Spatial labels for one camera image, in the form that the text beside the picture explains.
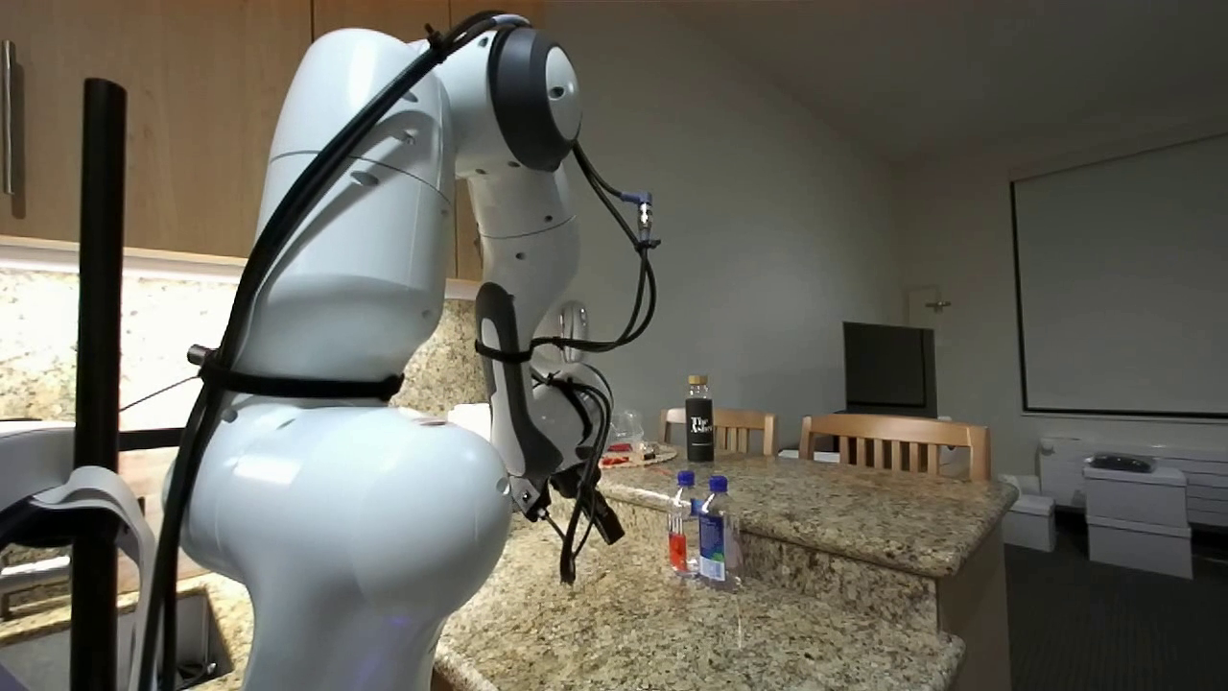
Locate wooden wall cabinet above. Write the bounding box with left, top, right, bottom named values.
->
left=0, top=0, right=548, bottom=270

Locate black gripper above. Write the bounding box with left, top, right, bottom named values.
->
left=540, top=454, right=632, bottom=548

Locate grey strap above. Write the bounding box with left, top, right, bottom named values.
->
left=0, top=460, right=164, bottom=607

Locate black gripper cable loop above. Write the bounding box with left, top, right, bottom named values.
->
left=529, top=140, right=669, bottom=360

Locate black vertical pole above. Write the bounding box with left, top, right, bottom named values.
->
left=71, top=72, right=131, bottom=691

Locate wooden slat-back chair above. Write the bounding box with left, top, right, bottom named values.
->
left=660, top=404, right=783, bottom=460
left=800, top=412, right=994, bottom=483

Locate clear water bottle blue cap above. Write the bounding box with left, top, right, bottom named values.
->
left=660, top=463, right=701, bottom=584
left=696, top=471, right=745, bottom=590

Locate dark sauce bottle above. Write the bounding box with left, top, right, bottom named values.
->
left=682, top=372, right=717, bottom=463

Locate white wall projection screen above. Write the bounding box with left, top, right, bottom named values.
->
left=1006, top=131, right=1228, bottom=424

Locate silver cabinet handle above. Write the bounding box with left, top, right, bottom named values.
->
left=0, top=36, right=28, bottom=223

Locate white printer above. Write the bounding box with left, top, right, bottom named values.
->
left=1084, top=454, right=1198, bottom=584

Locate small white box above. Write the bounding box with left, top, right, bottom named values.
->
left=997, top=471, right=1059, bottom=555

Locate black television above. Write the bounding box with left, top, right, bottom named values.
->
left=842, top=319, right=941, bottom=417

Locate clear plastic container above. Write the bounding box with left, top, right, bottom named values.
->
left=603, top=407, right=648, bottom=467

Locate black cable strapped along arm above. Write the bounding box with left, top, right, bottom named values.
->
left=140, top=13, right=513, bottom=691

